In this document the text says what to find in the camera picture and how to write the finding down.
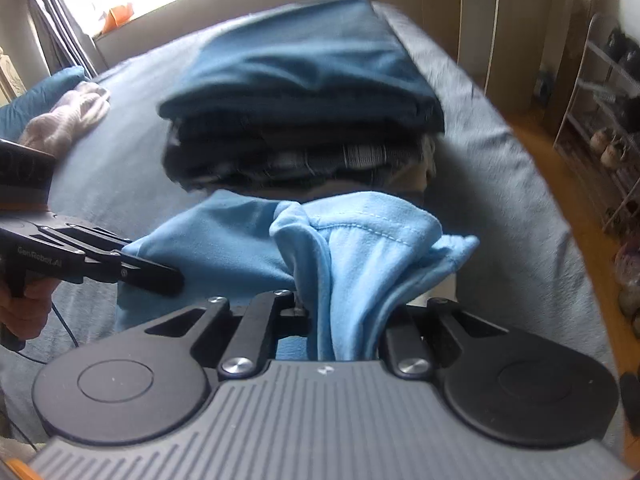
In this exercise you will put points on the beige cloth garment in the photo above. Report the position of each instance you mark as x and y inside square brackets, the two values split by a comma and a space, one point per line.
[90, 94]

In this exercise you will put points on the stack of folded clothes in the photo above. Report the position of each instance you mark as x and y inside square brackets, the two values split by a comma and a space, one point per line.
[300, 60]

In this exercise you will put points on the group of shoes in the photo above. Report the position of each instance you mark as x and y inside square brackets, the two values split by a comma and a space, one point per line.
[612, 154]

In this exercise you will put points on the grey-blue fleece blanket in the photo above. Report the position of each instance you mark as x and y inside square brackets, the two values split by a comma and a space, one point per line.
[500, 185]

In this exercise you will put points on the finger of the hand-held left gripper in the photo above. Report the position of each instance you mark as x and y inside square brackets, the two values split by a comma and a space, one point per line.
[150, 277]
[95, 237]

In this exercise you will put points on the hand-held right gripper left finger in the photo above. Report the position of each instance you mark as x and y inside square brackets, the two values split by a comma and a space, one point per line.
[295, 314]

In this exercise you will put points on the grey curtain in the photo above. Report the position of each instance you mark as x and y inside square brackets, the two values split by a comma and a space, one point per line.
[65, 25]

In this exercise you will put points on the person's left hand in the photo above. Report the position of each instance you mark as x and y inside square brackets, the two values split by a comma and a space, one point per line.
[37, 307]

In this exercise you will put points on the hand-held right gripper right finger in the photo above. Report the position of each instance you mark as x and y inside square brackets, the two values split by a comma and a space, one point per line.
[400, 342]

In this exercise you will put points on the orange object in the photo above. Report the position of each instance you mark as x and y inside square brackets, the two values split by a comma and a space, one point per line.
[117, 19]

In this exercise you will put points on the dark teal pillow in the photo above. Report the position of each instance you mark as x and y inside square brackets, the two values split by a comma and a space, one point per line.
[45, 92]

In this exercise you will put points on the wooden desk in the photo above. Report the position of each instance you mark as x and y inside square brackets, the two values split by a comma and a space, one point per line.
[520, 35]

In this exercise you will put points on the grey knitted sweater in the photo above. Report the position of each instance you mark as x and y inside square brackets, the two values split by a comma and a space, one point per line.
[55, 127]

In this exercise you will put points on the cream carved headboard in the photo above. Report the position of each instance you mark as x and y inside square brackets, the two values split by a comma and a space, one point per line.
[6, 80]

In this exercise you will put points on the light blue shirt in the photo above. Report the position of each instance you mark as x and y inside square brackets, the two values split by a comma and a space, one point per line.
[350, 260]

